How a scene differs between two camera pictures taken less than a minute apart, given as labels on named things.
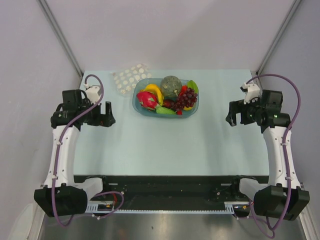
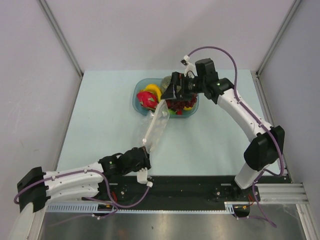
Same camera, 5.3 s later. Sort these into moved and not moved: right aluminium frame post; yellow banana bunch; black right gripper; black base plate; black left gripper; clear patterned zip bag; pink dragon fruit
Moved: black right gripper; black left gripper; clear patterned zip bag
Not moved: right aluminium frame post; pink dragon fruit; black base plate; yellow banana bunch
